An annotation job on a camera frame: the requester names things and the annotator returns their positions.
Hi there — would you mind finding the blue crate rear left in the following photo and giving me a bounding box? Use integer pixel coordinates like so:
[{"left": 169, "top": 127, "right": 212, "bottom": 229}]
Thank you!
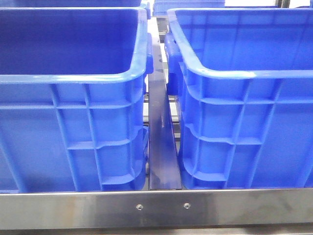
[{"left": 0, "top": 0, "right": 151, "bottom": 19}]

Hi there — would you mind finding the stainless steel front rail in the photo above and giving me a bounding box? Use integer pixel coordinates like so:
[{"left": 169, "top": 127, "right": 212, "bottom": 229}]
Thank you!
[{"left": 0, "top": 188, "right": 313, "bottom": 230}]

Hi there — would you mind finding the blue crate rear right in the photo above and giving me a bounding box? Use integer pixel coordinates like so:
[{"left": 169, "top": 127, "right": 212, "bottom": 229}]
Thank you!
[{"left": 153, "top": 0, "right": 225, "bottom": 16}]

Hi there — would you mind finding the dark metal divider bar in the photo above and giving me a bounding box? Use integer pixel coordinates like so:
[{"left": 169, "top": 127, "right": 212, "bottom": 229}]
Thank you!
[{"left": 148, "top": 32, "right": 182, "bottom": 190}]

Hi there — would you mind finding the blue plastic crate right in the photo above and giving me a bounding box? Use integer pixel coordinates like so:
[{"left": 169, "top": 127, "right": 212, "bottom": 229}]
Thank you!
[{"left": 166, "top": 8, "right": 313, "bottom": 189}]

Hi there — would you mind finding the blue plastic crate left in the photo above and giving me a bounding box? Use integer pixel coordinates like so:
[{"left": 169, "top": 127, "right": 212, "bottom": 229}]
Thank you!
[{"left": 0, "top": 7, "right": 154, "bottom": 194}]

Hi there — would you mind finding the blue plastic crate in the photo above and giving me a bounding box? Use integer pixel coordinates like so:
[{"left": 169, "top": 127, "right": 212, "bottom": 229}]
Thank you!
[
  {"left": 0, "top": 7, "right": 154, "bottom": 194},
  {"left": 166, "top": 8, "right": 313, "bottom": 189}
]

